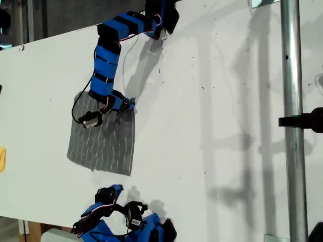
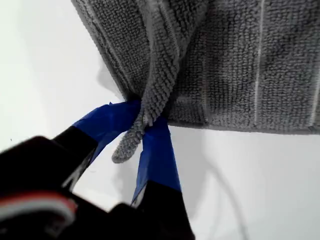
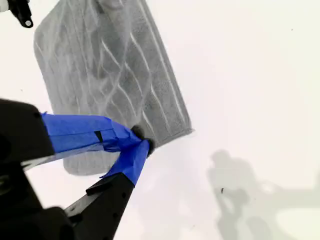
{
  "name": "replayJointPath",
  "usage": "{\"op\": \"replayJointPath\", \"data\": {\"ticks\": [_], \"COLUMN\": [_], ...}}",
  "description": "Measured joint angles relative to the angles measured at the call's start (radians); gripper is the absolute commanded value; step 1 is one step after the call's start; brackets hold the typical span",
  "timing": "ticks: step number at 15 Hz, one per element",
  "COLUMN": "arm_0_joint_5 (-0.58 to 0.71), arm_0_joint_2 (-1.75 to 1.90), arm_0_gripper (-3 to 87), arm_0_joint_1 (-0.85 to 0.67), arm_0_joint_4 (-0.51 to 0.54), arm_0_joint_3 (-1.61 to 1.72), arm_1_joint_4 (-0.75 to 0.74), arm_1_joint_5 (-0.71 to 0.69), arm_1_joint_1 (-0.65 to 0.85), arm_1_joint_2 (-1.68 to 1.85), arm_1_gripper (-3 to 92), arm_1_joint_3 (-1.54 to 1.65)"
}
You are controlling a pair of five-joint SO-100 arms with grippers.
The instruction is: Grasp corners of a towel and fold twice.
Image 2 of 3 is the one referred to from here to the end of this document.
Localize grey striped towel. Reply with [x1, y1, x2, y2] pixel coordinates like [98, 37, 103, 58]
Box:
[70, 0, 320, 165]

